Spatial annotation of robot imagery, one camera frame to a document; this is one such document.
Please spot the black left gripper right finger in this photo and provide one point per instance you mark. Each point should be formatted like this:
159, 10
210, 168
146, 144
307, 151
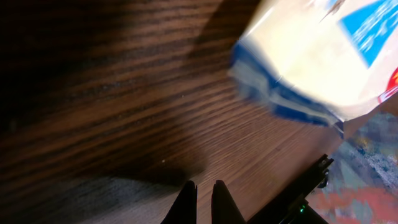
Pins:
223, 207

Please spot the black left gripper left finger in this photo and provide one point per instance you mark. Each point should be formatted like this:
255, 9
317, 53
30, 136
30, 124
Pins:
184, 208

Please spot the red purple pad pack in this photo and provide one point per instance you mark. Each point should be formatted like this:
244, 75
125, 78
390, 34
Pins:
362, 186

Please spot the yellow snack bag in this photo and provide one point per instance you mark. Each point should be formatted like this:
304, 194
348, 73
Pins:
321, 62

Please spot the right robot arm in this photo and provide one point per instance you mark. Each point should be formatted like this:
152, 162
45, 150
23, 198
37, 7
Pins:
291, 206

